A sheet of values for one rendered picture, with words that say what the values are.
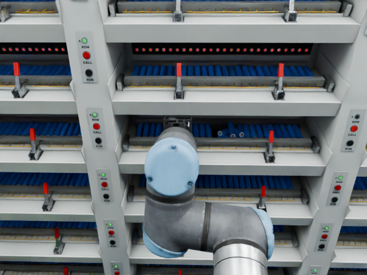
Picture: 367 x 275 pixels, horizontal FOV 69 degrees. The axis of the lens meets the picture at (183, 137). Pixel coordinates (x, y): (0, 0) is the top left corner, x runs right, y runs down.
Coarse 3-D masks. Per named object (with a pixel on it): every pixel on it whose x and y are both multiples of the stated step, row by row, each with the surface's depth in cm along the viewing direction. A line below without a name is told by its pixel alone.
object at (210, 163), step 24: (312, 120) 85; (120, 144) 80; (312, 144) 81; (120, 168) 80; (144, 168) 80; (216, 168) 79; (240, 168) 79; (264, 168) 78; (288, 168) 78; (312, 168) 78
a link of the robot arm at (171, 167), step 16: (160, 144) 45; (176, 144) 44; (192, 144) 50; (160, 160) 43; (176, 160) 43; (192, 160) 44; (160, 176) 44; (176, 176) 44; (192, 176) 44; (160, 192) 44; (176, 192) 44; (192, 192) 48
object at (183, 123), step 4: (164, 120) 65; (168, 120) 65; (172, 120) 65; (176, 120) 64; (180, 120) 65; (184, 120) 64; (188, 120) 65; (164, 124) 65; (168, 124) 59; (172, 124) 59; (176, 124) 60; (180, 124) 59; (184, 124) 59; (164, 128) 66; (188, 128) 65
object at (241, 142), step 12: (132, 144) 83; (144, 144) 83; (204, 144) 83; (216, 144) 82; (228, 144) 82; (240, 144) 82; (252, 144) 82; (264, 144) 82; (276, 144) 82; (288, 144) 82; (300, 144) 82
